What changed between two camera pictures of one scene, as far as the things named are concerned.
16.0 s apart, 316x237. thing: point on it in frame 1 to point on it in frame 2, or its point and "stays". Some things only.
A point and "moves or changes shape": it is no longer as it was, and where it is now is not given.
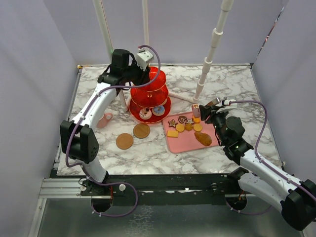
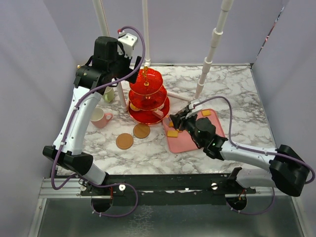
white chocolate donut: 145,113 to 161,106
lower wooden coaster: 124,141 stays
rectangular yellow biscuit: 172,134 stays
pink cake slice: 196,111 moves or changes shape
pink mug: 102,122 stays
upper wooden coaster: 141,130 stays
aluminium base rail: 203,186 stays
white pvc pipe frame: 221,26 stays
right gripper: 206,112 to 179,120
